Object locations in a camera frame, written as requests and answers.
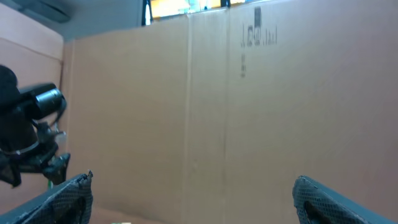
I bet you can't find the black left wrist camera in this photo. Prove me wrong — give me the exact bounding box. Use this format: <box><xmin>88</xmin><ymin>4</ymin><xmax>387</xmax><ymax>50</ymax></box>
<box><xmin>19</xmin><ymin>83</ymin><xmax>67</xmax><ymax>122</ymax></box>

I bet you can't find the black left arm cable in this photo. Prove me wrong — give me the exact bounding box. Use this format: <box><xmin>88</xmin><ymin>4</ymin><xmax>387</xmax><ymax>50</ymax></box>
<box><xmin>49</xmin><ymin>99</ymin><xmax>68</xmax><ymax>127</ymax></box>

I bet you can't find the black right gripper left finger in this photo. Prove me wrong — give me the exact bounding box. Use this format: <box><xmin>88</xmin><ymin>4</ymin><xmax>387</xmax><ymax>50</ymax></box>
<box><xmin>1</xmin><ymin>171</ymin><xmax>93</xmax><ymax>224</ymax></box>

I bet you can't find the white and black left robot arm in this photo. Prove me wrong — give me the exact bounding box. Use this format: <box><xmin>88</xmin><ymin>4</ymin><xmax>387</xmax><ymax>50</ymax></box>
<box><xmin>1</xmin><ymin>65</ymin><xmax>70</xmax><ymax>187</ymax></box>

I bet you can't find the brown cardboard wall panel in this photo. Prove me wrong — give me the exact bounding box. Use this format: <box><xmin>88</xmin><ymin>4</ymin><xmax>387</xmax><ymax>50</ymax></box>
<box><xmin>0</xmin><ymin>0</ymin><xmax>398</xmax><ymax>224</ymax></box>

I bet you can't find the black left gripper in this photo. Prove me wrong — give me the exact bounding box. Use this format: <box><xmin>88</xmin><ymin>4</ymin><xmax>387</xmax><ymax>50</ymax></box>
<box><xmin>1</xmin><ymin>123</ymin><xmax>70</xmax><ymax>187</ymax></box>

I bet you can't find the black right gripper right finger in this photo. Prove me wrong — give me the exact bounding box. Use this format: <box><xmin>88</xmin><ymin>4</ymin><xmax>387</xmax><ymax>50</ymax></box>
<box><xmin>292</xmin><ymin>175</ymin><xmax>394</xmax><ymax>224</ymax></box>

